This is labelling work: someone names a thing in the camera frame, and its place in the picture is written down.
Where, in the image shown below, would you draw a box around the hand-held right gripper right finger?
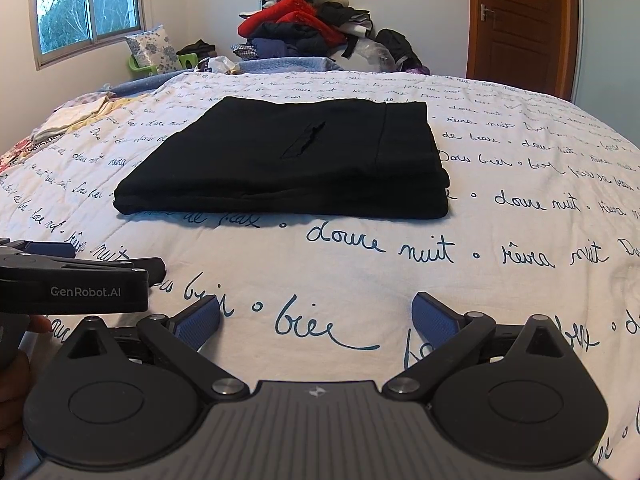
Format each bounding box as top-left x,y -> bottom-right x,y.
382,292 -> 576,403

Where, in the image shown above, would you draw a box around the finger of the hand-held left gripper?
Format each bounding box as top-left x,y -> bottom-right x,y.
0,237 -> 77,261
75,256 -> 167,287

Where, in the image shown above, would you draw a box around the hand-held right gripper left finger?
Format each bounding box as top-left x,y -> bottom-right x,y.
50,294 -> 251,403

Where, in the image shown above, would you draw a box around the black pants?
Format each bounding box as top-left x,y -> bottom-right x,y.
113,96 -> 451,221

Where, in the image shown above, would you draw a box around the person's left hand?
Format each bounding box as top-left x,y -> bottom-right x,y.
0,315 -> 52,451

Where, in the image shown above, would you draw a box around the white script-printed bedspread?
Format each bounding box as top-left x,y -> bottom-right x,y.
0,71 -> 640,476

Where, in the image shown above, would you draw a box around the patchwork quilt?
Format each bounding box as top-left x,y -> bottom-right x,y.
0,80 -> 151,177

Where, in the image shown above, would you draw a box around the green basket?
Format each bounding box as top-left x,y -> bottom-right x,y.
128,42 -> 211,72

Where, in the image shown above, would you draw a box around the white plastic bag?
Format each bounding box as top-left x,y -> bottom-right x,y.
206,56 -> 242,76

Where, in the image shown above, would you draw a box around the floral pillow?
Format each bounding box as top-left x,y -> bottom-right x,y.
125,26 -> 180,75

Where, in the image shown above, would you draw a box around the dark clothes on chair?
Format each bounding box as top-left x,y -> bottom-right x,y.
176,39 -> 217,59

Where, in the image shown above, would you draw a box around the blue towel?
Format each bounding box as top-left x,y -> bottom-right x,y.
234,56 -> 345,76

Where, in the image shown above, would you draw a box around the sliding glass window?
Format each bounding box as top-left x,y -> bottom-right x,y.
31,0 -> 147,70

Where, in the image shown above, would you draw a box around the clear plastic bag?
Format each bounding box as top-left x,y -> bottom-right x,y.
356,40 -> 397,73

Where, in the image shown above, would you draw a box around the black backpack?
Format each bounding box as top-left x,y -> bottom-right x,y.
375,28 -> 424,73

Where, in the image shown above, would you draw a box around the pile of clothes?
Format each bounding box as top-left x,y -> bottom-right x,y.
232,0 -> 376,58

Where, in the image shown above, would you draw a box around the brown wooden door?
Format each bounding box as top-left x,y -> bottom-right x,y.
468,0 -> 581,102

